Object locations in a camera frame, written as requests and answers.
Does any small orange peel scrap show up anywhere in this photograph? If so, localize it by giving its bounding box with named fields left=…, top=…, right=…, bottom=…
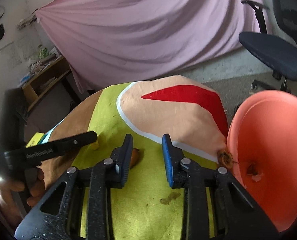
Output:
left=130, top=148, right=140, bottom=169

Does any pink hanging sheet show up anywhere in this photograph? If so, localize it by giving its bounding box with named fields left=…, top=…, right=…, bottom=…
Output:
left=35, top=0, right=262, bottom=92

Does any black wall object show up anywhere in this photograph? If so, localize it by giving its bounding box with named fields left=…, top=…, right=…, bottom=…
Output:
left=0, top=24, right=5, bottom=40

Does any brown paper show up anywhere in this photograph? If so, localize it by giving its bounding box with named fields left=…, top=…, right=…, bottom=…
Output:
left=246, top=163, right=264, bottom=182

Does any salmon plastic basin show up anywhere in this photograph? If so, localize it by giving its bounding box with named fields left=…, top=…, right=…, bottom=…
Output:
left=227, top=90, right=297, bottom=232

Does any colourful patchwork table cloth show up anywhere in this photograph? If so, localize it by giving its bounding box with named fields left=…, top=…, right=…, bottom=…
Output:
left=41, top=75, right=228, bottom=239

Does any black office chair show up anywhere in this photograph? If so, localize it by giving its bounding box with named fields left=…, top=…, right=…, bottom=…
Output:
left=238, top=0, right=297, bottom=92

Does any wooden shelf desk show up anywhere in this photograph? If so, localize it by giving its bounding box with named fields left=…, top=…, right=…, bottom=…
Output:
left=22, top=56, right=71, bottom=112

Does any yellow book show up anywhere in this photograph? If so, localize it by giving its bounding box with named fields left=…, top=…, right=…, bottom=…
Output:
left=26, top=132, right=45, bottom=148

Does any person's left hand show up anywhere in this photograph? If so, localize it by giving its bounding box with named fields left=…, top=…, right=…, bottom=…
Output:
left=0, top=167, right=46, bottom=221

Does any brown snack scrap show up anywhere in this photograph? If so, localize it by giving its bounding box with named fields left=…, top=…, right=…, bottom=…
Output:
left=217, top=150, right=234, bottom=170

